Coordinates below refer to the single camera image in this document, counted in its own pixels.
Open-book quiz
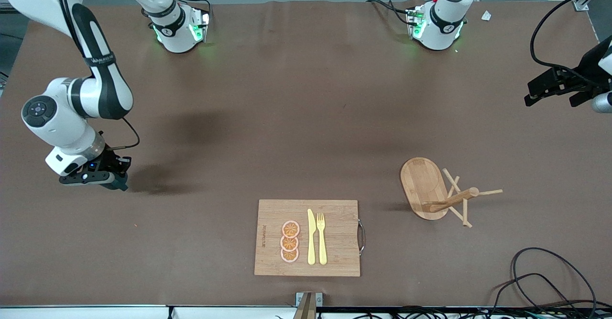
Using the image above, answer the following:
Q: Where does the yellow plastic knife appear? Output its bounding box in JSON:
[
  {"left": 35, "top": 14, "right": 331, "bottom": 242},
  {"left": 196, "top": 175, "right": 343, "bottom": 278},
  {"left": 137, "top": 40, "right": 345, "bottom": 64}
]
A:
[{"left": 307, "top": 209, "right": 317, "bottom": 265}]

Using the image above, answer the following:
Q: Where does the brown table cover sheet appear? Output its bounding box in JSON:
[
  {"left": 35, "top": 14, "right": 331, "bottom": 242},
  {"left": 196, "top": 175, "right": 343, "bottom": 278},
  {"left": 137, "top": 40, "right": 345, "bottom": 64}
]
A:
[{"left": 0, "top": 0, "right": 612, "bottom": 308}]

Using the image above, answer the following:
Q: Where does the teal cup with handle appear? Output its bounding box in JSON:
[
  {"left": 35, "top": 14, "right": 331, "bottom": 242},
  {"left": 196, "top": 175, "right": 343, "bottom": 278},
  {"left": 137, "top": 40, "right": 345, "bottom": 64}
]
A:
[{"left": 101, "top": 172, "right": 128, "bottom": 191}]

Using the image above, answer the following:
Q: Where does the wooden mug tree stand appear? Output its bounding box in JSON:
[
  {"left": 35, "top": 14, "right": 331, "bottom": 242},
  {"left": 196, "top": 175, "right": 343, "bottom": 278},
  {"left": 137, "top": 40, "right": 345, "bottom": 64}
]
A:
[{"left": 400, "top": 157, "right": 503, "bottom": 229}]

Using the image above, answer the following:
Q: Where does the bamboo cutting board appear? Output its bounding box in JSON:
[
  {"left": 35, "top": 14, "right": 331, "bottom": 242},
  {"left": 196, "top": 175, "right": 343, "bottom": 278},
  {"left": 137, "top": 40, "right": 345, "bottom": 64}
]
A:
[{"left": 254, "top": 199, "right": 366, "bottom": 277}]

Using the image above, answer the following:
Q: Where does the black looped cable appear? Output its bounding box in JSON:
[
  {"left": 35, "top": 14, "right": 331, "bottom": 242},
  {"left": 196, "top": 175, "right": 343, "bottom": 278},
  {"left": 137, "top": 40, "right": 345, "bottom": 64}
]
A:
[{"left": 490, "top": 247, "right": 598, "bottom": 319}]

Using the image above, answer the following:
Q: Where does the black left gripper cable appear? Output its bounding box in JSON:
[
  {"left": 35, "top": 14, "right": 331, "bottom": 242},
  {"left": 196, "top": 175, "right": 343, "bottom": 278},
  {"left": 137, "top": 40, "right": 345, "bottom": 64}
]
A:
[{"left": 530, "top": 0, "right": 612, "bottom": 85}]

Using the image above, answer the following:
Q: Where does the yellow plastic fork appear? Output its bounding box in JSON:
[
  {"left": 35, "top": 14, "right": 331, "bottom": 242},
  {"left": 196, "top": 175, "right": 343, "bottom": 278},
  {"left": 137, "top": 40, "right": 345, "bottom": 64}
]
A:
[{"left": 317, "top": 212, "right": 328, "bottom": 265}]

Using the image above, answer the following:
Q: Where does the black cable bundle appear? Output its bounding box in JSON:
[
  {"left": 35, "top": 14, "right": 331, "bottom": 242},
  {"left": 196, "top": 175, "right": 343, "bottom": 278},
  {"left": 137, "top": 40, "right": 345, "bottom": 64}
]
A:
[{"left": 320, "top": 306, "right": 612, "bottom": 319}]

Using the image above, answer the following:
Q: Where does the black left arm base cable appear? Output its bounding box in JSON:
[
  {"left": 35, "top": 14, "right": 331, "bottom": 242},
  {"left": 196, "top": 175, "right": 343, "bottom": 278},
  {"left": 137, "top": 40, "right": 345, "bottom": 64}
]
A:
[{"left": 367, "top": 0, "right": 413, "bottom": 26}]

